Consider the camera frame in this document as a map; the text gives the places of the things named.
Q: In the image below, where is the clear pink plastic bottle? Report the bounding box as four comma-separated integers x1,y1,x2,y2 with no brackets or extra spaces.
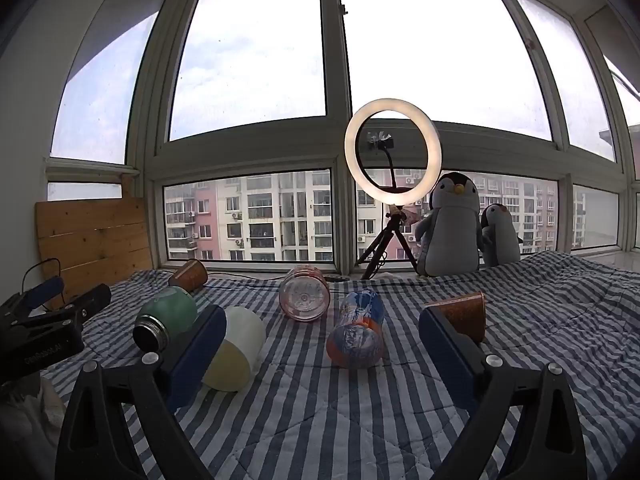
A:
278,266,331,322

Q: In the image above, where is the large grey penguin plush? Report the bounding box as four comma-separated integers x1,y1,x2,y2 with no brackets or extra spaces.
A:
414,172,485,278

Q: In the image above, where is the black gooseneck phone holder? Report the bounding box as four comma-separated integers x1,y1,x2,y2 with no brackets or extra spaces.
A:
366,130,401,206

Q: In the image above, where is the brown paper cup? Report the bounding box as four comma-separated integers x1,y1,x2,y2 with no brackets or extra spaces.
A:
168,259,208,292
425,291,487,343

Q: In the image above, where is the blue white striped blanket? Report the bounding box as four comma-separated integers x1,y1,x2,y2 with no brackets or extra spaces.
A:
40,250,640,480

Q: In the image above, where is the black tripod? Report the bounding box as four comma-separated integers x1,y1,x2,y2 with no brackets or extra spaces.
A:
356,205,418,281

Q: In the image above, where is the white ring light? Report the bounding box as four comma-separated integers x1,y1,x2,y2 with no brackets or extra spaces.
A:
344,98,442,207

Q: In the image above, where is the small grey penguin plush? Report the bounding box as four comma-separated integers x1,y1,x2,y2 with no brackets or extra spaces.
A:
480,203,523,267

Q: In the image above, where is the black cable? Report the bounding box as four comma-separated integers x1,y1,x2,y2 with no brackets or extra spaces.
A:
21,258,68,308

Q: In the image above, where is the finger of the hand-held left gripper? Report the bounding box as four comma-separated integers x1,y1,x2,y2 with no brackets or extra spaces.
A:
30,283,112,330
0,276,66,324

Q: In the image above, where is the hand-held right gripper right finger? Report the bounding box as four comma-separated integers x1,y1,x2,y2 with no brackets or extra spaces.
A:
418,305,586,480

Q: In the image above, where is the wooden board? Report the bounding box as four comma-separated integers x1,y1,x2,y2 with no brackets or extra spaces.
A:
35,196,155,311

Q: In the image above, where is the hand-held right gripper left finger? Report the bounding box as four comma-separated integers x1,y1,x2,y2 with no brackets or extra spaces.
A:
55,304,228,480

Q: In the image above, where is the green thermos bottle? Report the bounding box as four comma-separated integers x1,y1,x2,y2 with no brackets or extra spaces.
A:
132,286,199,352

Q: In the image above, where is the translucent white cup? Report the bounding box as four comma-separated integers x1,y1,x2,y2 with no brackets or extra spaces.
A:
201,306,267,392

